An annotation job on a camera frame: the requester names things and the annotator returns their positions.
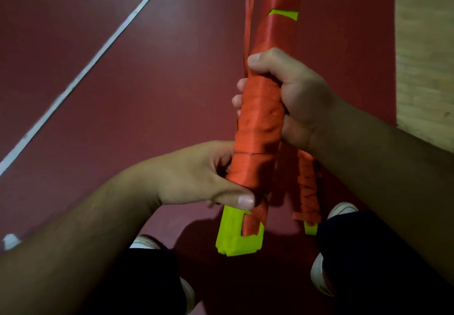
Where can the person's left thumb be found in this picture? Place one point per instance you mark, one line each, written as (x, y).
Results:
(236, 194)

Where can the person's left dark trouser leg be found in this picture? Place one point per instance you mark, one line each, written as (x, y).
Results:
(142, 282)

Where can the person's right dark trouser leg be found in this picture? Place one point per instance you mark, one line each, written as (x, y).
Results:
(369, 265)

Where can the small white object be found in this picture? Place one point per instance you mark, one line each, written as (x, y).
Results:
(10, 242)

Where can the person's right hand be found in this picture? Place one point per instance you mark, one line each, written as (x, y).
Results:
(305, 101)

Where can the person's left forearm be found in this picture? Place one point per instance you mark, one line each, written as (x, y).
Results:
(78, 251)

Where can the person's left white shoe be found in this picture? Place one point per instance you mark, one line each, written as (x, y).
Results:
(187, 295)

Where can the person's right middle finger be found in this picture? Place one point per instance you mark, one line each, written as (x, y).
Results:
(242, 84)

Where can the person's white shoe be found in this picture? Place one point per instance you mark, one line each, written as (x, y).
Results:
(318, 272)
(187, 295)

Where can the person's right forearm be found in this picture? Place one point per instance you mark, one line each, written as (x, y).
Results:
(386, 180)

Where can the orange grip tape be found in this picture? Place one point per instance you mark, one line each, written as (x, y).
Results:
(259, 123)

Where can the person's left hand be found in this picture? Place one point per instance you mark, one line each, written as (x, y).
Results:
(188, 176)

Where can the person's dark trouser leg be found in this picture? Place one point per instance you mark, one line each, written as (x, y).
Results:
(142, 282)
(369, 265)

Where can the person's right white shoe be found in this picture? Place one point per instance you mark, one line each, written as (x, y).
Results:
(318, 272)

